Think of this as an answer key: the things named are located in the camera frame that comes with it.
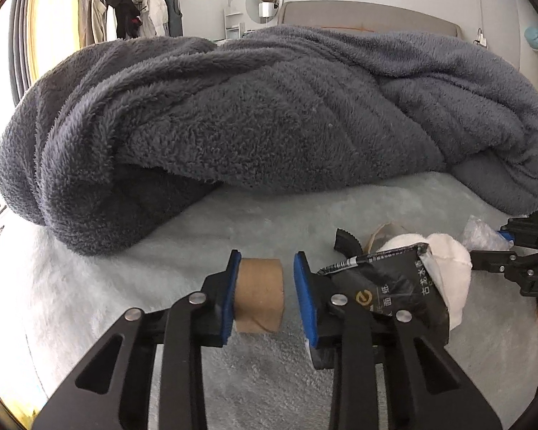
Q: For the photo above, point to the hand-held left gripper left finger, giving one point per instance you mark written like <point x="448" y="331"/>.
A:
<point x="227" y="304"/>

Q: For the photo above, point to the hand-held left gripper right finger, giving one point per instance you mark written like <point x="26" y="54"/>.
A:
<point x="305" y="304"/>

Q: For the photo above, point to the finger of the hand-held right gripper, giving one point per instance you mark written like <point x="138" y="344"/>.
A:
<point x="506" y="262"/>
<point x="535" y="233"/>

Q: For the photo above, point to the brown cardboard tube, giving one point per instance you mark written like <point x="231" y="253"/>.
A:
<point x="260" y="295"/>

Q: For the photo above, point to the clear plastic wrapper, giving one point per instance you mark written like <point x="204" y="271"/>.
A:
<point x="479" y="235"/>

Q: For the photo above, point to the white tissue wad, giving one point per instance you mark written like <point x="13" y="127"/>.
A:
<point x="448" y="255"/>

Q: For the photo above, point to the black tissue packet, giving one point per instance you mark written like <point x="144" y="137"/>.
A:
<point x="385" y="277"/>

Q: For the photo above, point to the bed with pale sheet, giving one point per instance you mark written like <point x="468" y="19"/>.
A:
<point x="116" y="300"/>

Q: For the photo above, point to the grey fleece blanket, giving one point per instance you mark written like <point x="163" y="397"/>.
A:
<point x="251" y="121"/>

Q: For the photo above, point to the brown bed headboard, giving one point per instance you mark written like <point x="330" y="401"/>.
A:
<point x="363" y="15"/>

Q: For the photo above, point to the white shelf unit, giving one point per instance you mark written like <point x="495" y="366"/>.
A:
<point x="233" y="18"/>

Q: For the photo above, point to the grey trousers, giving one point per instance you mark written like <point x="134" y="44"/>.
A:
<point x="174" y="13"/>

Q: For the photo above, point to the white jacket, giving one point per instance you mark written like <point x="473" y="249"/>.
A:
<point x="152" y="9"/>

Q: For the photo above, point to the beige coat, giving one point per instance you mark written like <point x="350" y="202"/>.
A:
<point x="98" y="20"/>

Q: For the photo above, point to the black garment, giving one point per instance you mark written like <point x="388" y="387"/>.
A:
<point x="121" y="9"/>

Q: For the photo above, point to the yellow curtain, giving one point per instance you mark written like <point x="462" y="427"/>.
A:
<point x="54" y="18"/>

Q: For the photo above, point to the white wall charger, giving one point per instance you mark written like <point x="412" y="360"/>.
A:
<point x="481" y="39"/>

